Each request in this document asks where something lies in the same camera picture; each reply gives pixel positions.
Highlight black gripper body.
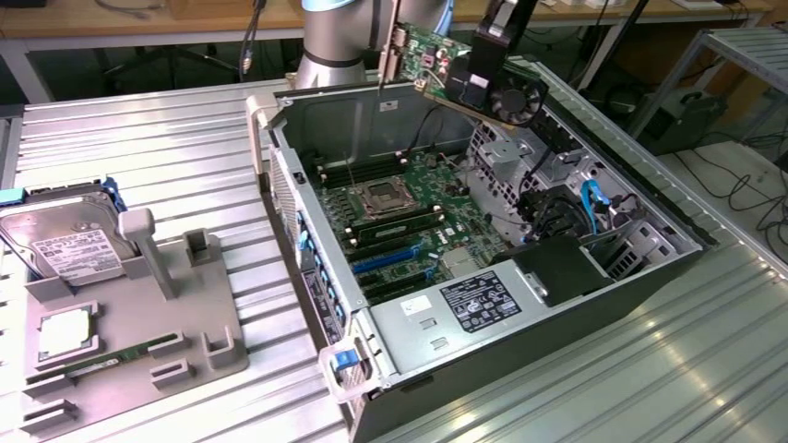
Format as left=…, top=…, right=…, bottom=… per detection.
left=471, top=0, right=541, bottom=78

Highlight green graphics card with fan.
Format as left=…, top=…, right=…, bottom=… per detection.
left=375, top=21, right=551, bottom=131

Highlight silver perforated disk bay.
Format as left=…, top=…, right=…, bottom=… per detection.
left=471, top=123, right=539, bottom=234

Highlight black box on floor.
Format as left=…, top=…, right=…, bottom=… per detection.
left=651, top=90, right=730, bottom=156

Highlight grey metal slat shelf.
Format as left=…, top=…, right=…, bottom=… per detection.
left=638, top=26, right=788, bottom=156

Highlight green motherboard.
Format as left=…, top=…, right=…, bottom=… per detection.
left=311, top=147, right=525, bottom=305

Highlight installed green RAM stick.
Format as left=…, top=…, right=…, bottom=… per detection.
left=346, top=206, right=446, bottom=242

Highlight black plastic air shroud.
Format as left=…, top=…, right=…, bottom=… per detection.
left=491, top=233, right=617, bottom=309

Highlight blue expansion slot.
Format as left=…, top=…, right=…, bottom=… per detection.
left=350, top=246, right=422, bottom=274

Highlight wooden desk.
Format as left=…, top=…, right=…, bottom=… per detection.
left=0, top=0, right=769, bottom=105

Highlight grey power supply unit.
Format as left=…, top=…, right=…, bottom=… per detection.
left=367, top=261, right=587, bottom=376

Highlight open black PC case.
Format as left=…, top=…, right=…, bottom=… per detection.
left=246, top=58, right=721, bottom=443

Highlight grey parts rack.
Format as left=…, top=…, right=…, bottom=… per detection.
left=0, top=207, right=251, bottom=438

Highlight silver hard disk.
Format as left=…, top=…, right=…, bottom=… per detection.
left=0, top=193, right=137, bottom=283

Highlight blue disk carrier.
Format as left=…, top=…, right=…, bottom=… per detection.
left=0, top=176, right=121, bottom=211

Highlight green RAM stick with label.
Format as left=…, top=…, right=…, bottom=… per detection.
left=25, top=339, right=179, bottom=383

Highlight silver CPU chip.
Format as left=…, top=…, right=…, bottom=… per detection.
left=37, top=313, right=95, bottom=362

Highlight thin black wire in case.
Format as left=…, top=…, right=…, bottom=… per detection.
left=407, top=102, right=446, bottom=156

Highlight blue SATA wire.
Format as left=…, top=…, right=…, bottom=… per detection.
left=577, top=178, right=613, bottom=234

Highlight black hanging cable with plug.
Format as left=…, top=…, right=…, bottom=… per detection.
left=241, top=0, right=270, bottom=74

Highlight black wire bundle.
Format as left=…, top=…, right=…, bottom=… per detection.
left=515, top=186, right=587, bottom=244

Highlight CPU socket with metal frame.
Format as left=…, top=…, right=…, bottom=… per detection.
left=346, top=174, right=422, bottom=219

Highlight black floor cables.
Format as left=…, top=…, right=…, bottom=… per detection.
left=674, top=131, right=788, bottom=244

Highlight grey case handle with blue latch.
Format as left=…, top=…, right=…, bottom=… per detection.
left=317, top=337, right=378, bottom=403

